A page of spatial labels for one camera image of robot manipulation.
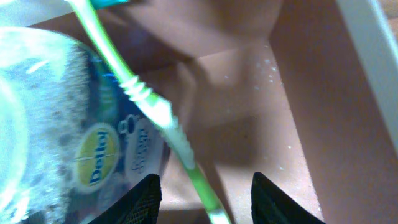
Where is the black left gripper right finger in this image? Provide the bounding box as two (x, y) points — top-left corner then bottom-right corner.
(251, 172), (325, 224)

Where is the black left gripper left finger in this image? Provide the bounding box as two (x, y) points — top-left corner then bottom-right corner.
(89, 174), (162, 224)

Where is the clear blue soap pump bottle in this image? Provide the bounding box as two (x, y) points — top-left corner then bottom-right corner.
(1, 27), (170, 223)

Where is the green white toothbrush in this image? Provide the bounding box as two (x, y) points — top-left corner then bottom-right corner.
(68, 0), (231, 224)

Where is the cream box with pink inside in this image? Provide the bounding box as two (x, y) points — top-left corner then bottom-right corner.
(1, 0), (397, 223)

